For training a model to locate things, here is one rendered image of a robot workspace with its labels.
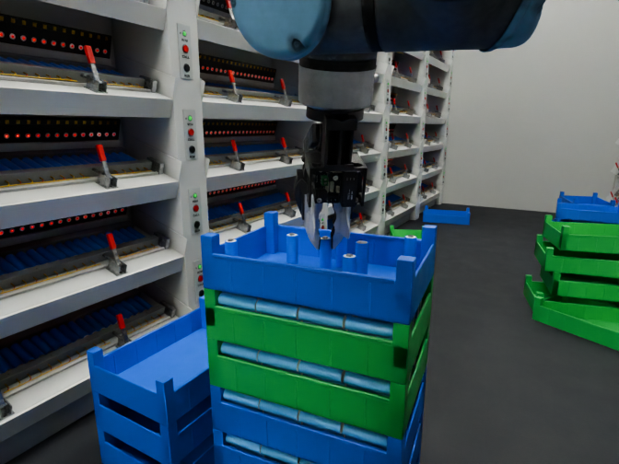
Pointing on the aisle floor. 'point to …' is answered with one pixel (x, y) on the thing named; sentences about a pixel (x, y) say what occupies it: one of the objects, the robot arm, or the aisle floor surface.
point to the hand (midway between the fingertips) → (324, 238)
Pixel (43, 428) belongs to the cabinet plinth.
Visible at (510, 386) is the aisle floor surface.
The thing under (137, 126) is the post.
